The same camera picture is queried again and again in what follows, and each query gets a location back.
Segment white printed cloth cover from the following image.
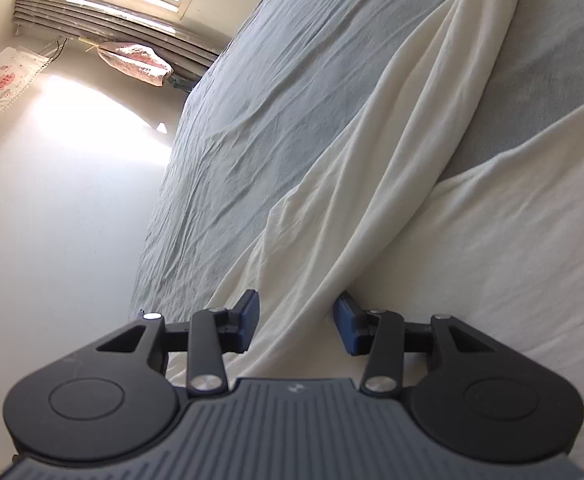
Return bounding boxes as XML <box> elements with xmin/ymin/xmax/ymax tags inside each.
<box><xmin>0</xmin><ymin>46</ymin><xmax>52</xmax><ymax>123</ymax></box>

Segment grey patterned curtain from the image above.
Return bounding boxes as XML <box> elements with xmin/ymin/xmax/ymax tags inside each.
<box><xmin>12</xmin><ymin>0</ymin><xmax>223</xmax><ymax>81</ymax></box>

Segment pink hanging bag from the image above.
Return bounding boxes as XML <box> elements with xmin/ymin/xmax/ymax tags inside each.
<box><xmin>96</xmin><ymin>41</ymin><xmax>173</xmax><ymax>88</ymax></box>

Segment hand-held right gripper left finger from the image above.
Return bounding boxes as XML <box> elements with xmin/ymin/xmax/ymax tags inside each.
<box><xmin>79</xmin><ymin>289</ymin><xmax>261</xmax><ymax>397</ymax></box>

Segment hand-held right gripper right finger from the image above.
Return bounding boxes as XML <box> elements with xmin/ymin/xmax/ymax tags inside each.
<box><xmin>333</xmin><ymin>295</ymin><xmax>515</xmax><ymax>397</ymax></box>

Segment bed with grey sheet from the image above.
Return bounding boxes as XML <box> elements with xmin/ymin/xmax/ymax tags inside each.
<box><xmin>130</xmin><ymin>0</ymin><xmax>584</xmax><ymax>321</ymax></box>

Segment white pants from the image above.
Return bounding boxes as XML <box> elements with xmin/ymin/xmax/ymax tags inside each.
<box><xmin>164</xmin><ymin>0</ymin><xmax>584</xmax><ymax>476</ymax></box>

